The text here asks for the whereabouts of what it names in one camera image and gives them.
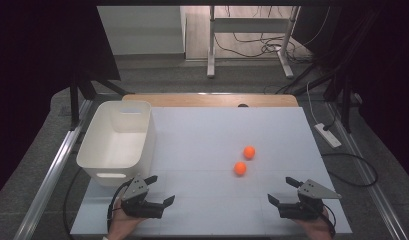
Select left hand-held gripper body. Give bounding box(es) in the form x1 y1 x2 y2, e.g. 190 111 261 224
120 175 166 220

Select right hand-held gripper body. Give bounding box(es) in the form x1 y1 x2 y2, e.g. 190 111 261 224
277 179 343 221

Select white plastic bin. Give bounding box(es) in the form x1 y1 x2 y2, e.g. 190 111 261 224
76 100 157 188

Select orange ping-pong ball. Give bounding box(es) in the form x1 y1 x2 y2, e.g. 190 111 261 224
242 145 257 160
233 161 248 177

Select person's right hand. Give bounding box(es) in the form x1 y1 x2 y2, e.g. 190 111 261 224
292 207 335 240

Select person's left hand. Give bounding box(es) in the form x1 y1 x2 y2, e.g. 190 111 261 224
106 199 144 240

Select white power strip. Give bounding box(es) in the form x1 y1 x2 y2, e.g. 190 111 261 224
314 122 343 149

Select black metal stand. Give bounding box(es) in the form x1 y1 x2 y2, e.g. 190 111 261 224
325 66 354 134
69 68 135 131

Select black curtain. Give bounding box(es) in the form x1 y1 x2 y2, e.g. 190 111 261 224
0 0 121 201
293 0 409 174

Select left hand-held gripper cable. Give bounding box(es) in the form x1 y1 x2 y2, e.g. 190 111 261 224
106 179 133 232

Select hand-held gripper cable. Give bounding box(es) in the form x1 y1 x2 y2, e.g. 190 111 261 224
320 204 337 238
106 179 133 232

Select right hand-held gripper cable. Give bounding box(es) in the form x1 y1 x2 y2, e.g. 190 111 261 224
320 204 337 238

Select aluminium floor rail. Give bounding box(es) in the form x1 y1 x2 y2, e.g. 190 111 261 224
12 99 95 240
325 101 409 240

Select thin white cable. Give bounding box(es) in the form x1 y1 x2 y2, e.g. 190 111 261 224
306 92 319 125

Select black looped floor cable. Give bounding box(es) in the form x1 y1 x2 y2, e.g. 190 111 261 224
321 152 380 188

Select tangle of floor cables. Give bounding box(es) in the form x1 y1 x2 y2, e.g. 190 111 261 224
214 6 331 63

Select white wall panel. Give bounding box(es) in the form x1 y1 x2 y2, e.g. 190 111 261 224
97 5 186 56

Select white desk frame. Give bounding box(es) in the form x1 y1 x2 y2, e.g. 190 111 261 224
206 5 301 80

